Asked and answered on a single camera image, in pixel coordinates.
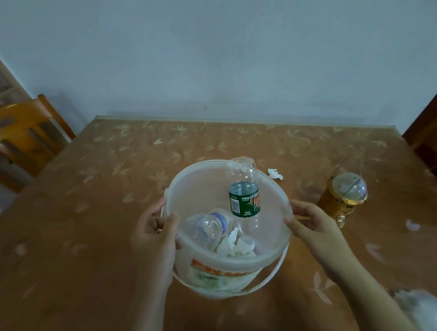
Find person's right hand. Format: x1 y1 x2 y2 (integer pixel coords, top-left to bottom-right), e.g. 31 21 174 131
283 196 357 286

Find person's left hand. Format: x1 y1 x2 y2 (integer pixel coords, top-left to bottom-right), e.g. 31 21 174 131
127 194 184 289

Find blue label plastic bottle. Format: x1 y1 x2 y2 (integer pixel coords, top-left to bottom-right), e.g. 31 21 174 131
182 207 234 253

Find translucent plastic bucket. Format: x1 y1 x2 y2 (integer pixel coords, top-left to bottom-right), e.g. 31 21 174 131
162 155 297 303

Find green label plastic bottle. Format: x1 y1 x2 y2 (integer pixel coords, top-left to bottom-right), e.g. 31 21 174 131
224 155 264 251

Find person's right forearm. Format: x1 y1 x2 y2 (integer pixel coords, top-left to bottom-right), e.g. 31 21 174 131
328 259 420 331

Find brown floral table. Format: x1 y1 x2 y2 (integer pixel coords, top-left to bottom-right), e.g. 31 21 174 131
0 99 437 331

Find gold lantern with clear dome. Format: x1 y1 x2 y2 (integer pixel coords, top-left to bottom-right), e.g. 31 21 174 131
314 152 370 230

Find white plastic bag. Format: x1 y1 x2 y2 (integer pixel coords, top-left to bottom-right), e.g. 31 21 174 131
389 286 437 331

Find dark red door frame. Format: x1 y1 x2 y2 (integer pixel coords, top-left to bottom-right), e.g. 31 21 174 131
399 81 437 144

